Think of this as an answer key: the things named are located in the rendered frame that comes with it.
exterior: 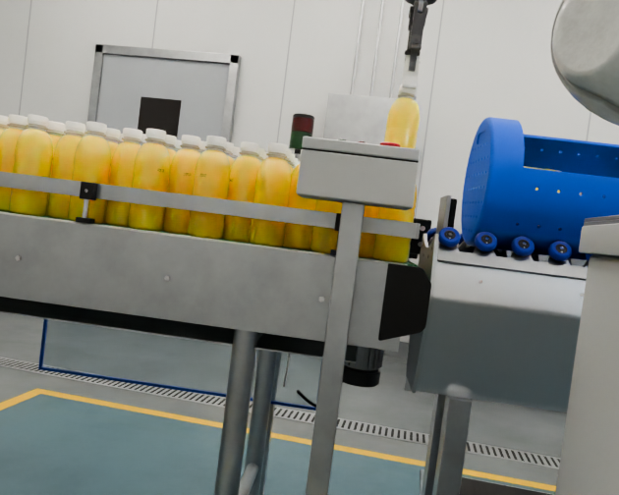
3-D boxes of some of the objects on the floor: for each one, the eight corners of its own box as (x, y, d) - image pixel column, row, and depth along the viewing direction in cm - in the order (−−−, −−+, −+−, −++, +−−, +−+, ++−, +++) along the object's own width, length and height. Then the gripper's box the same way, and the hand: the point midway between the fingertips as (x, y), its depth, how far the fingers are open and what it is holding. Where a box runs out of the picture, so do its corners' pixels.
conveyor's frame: (371, 737, 114) (434, 268, 111) (-410, 592, 126) (-373, 164, 123) (366, 587, 162) (410, 257, 159) (-199, 492, 174) (-169, 183, 170)
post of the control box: (294, 754, 108) (365, 203, 105) (272, 750, 109) (342, 200, 105) (296, 736, 112) (365, 204, 109) (275, 732, 113) (343, 201, 109)
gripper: (444, -33, 123) (429, 82, 124) (434, -2, 139) (421, 100, 140) (408, -36, 123) (393, 79, 124) (402, -5, 140) (388, 97, 141)
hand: (410, 75), depth 132 cm, fingers closed on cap, 4 cm apart
